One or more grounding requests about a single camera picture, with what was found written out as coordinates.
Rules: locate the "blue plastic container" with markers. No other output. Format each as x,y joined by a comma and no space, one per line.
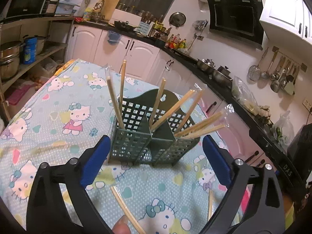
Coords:
29,51

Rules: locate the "wooden cutting board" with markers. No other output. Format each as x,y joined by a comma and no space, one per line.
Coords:
109,6

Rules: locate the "black range hood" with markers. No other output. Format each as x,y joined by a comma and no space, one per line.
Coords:
234,19

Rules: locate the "row of hanging kitchen utensils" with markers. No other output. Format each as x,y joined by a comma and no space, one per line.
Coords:
280,73

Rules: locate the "green plastic utensil basket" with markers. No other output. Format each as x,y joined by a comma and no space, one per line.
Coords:
129,146

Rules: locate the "teal knife block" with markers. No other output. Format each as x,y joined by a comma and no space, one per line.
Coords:
146,28

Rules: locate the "wall socket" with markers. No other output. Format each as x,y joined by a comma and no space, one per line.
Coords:
307,103

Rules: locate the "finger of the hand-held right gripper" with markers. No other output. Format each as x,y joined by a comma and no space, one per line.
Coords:
286,171

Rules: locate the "light blue storage box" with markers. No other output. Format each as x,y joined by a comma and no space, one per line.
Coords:
66,7

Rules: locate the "row of spice jars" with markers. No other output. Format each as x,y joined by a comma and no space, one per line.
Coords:
136,11

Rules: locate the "large steel stock pot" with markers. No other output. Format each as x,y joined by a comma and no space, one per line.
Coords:
9,58

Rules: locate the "person's left hand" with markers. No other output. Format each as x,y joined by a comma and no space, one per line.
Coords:
121,226

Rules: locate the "black microwave oven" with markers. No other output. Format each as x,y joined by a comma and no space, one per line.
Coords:
24,0

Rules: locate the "wooden chopsticks pair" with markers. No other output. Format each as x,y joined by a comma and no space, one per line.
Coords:
210,204
199,124
123,92
204,131
113,100
126,209
173,109
157,102
190,111

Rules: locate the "pile of eggs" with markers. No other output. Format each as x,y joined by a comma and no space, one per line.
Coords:
39,82

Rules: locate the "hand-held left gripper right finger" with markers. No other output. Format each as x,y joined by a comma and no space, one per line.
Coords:
217,160

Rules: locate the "plastic bag of greens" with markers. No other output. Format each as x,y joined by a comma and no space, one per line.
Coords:
284,129

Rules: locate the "pink plastic box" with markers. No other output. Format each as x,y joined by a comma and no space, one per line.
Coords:
20,93

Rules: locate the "hanging small metal tools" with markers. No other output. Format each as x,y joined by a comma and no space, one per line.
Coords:
201,24

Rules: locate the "hanging round metal lid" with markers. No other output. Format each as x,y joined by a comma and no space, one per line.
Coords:
177,19

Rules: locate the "group of condiment bottles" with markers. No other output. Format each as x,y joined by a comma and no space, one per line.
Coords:
176,42

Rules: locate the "cartoon cat printed tablecloth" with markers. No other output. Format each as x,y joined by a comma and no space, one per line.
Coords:
61,151

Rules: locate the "clear plastic bag of food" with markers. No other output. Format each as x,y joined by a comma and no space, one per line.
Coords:
243,93

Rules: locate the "steel pot with lid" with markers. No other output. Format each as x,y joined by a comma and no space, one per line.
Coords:
221,74

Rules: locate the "black wok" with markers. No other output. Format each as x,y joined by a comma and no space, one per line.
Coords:
125,25

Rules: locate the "blue hanging bag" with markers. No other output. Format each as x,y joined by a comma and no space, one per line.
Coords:
113,37

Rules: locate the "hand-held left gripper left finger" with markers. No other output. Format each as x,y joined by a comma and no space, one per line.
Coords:
95,160

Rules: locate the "white upper cabinet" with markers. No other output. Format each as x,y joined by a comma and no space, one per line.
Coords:
285,14

